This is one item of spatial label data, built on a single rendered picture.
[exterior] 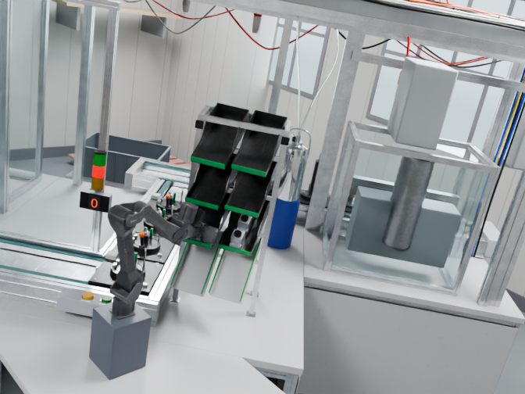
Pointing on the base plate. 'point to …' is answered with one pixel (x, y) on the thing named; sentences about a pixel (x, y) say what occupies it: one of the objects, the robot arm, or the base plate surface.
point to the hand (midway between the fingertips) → (198, 227)
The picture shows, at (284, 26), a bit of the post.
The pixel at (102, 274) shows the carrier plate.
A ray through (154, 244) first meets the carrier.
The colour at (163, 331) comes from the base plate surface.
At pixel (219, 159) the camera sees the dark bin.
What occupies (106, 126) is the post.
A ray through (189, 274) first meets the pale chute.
